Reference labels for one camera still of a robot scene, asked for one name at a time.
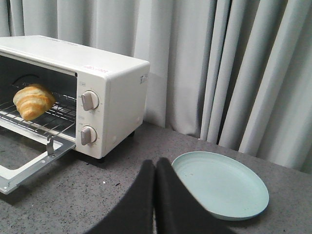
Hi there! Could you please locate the right gripper black foam left finger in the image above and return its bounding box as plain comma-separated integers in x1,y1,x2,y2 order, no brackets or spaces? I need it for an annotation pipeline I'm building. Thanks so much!
87,160,155,234

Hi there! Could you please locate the right gripper black foam right finger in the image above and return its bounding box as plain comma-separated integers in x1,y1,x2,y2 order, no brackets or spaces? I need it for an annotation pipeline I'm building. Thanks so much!
155,157,234,234

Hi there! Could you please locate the glass oven door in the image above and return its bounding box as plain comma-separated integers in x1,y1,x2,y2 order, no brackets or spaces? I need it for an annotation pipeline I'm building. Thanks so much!
0,134,75,195

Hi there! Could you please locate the golden croissant bread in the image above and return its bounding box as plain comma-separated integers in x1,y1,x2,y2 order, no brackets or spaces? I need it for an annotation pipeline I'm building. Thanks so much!
13,84,56,121

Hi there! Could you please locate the lower oven timer knob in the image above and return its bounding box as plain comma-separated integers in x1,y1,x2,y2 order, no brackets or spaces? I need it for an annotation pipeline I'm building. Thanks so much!
80,125,97,145

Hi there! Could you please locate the upper oven control knob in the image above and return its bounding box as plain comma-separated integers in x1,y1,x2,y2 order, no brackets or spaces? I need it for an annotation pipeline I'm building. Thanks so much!
81,90,99,111

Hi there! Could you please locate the white Toshiba toaster oven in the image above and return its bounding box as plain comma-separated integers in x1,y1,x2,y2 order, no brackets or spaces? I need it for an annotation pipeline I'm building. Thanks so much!
0,35,150,159

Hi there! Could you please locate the light green round plate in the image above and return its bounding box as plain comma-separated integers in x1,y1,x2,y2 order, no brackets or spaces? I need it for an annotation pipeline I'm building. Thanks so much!
172,151,269,221

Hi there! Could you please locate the grey pleated curtain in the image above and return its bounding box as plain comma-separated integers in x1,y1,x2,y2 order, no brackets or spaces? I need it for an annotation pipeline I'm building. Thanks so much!
0,0,312,174

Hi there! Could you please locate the metal wire oven rack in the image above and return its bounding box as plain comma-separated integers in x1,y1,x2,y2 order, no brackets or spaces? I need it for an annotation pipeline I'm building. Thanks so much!
0,86,77,143

